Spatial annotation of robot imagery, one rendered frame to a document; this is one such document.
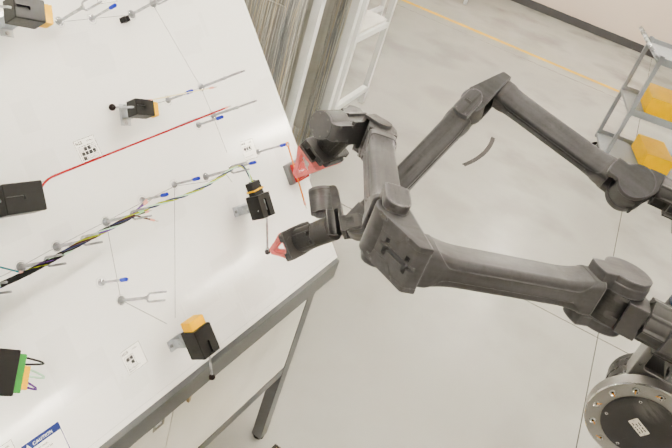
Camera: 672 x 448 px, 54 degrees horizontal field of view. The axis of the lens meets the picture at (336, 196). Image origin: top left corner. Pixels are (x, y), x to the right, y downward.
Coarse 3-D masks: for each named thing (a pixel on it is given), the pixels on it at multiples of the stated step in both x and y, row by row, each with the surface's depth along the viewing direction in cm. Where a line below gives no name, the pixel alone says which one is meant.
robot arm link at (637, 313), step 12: (600, 300) 101; (612, 300) 99; (624, 300) 99; (648, 300) 101; (600, 312) 101; (612, 312) 100; (624, 312) 98; (636, 312) 98; (648, 312) 97; (612, 324) 100; (624, 324) 99; (636, 324) 98; (624, 336) 99
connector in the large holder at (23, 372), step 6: (24, 354) 100; (24, 360) 100; (18, 366) 99; (24, 366) 100; (30, 366) 101; (18, 372) 99; (24, 372) 100; (18, 378) 99; (24, 378) 100; (18, 384) 99; (24, 384) 100; (18, 390) 98
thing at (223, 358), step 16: (320, 272) 180; (304, 288) 173; (288, 304) 168; (272, 320) 164; (240, 336) 153; (256, 336) 160; (224, 352) 148; (240, 352) 156; (208, 368) 144; (192, 384) 141; (160, 400) 133; (176, 400) 138; (144, 416) 129; (160, 416) 135; (128, 432) 126; (144, 432) 132
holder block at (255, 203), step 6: (264, 192) 155; (246, 198) 154; (252, 198) 153; (258, 198) 152; (264, 198) 154; (270, 198) 155; (252, 204) 153; (258, 204) 152; (264, 204) 153; (270, 204) 155; (252, 210) 154; (264, 210) 153; (270, 210) 154; (252, 216) 154; (258, 216) 153; (264, 216) 152
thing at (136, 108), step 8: (112, 104) 129; (120, 104) 136; (128, 104) 132; (136, 104) 131; (144, 104) 133; (152, 104) 134; (120, 112) 136; (128, 112) 133; (136, 112) 131; (144, 112) 132; (152, 112) 134; (128, 120) 137
